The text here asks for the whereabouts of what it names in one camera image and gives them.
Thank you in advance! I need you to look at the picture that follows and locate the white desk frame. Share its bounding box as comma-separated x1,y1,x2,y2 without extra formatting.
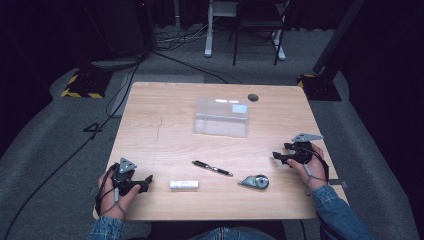
203,0,288,62

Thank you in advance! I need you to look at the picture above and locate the person's left hand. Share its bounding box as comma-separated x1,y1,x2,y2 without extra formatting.
97,163,142,221

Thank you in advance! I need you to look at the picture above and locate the large black stand column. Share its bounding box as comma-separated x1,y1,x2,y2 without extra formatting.
75,0,157,72

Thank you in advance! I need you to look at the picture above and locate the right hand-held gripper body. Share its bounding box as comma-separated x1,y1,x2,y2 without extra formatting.
287,133,324,165

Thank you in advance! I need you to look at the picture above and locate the yellow-black striped stand base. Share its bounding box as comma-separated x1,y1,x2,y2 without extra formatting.
296,73,343,102
60,69,113,100

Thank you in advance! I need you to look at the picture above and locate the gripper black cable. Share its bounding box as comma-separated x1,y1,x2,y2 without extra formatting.
94,162,128,222
301,146,332,198

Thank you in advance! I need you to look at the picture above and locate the person's lap in jeans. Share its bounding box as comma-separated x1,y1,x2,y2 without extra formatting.
196,227,278,240

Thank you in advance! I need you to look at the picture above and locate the clear plastic box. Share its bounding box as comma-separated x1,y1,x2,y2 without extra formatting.
192,96,251,139

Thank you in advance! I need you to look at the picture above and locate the bundle of floor cables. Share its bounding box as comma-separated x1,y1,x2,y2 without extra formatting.
154,21,214,52

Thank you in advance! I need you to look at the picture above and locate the long black floor cable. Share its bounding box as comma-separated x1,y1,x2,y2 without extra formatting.
0,56,146,240

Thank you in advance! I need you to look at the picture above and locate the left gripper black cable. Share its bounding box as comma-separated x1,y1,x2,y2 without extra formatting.
94,162,128,222

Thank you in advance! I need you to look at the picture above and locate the person's right hand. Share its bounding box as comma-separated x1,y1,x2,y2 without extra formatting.
287,143,330,195

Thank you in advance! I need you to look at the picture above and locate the white eraser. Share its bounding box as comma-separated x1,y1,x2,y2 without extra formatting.
169,180,200,191

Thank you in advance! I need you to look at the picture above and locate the black chair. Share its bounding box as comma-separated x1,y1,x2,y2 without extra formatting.
229,0,292,67

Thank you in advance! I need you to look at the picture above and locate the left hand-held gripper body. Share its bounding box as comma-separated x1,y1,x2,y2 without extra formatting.
111,157,149,197

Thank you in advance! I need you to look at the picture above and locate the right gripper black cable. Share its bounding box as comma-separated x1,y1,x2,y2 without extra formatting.
301,146,332,198

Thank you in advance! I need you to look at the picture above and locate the grey correction tape dispenser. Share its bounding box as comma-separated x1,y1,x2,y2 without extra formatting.
237,173,271,191

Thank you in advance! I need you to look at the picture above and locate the black pen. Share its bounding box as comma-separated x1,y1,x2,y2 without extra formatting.
191,160,234,178

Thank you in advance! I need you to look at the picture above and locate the black slanted stand post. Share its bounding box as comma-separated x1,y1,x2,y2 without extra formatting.
312,0,367,75

